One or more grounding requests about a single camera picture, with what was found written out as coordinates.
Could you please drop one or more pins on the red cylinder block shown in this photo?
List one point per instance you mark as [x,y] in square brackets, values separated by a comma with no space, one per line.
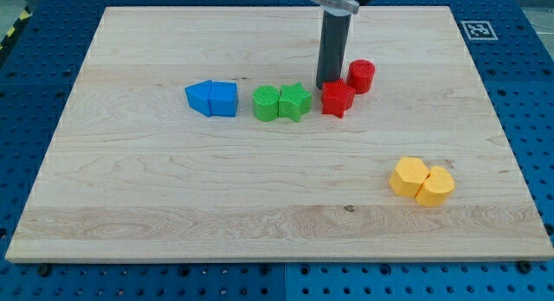
[360,75]

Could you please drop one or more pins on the green star block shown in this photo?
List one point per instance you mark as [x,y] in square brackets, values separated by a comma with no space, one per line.
[294,102]

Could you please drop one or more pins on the red star block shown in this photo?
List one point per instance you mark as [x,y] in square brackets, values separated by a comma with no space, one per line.
[336,97]

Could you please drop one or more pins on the green cylinder block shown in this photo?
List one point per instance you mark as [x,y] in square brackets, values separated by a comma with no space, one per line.
[266,103]

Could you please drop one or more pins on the blue square block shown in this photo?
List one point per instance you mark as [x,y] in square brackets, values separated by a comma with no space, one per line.
[223,99]

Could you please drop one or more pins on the wooden board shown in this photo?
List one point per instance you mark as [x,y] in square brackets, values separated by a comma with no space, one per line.
[134,175]

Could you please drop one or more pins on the blue triangle block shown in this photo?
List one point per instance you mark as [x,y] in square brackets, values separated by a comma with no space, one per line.
[198,97]

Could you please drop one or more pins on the yellow hexagon block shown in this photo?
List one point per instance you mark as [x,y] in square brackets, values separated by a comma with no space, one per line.
[408,176]

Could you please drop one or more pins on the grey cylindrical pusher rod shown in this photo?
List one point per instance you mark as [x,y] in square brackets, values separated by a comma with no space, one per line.
[333,39]

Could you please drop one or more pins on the yellow heart block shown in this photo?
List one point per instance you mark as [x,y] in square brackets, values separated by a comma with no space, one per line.
[436,188]

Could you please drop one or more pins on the white fiducial marker tag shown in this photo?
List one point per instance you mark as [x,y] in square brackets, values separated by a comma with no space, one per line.
[479,31]

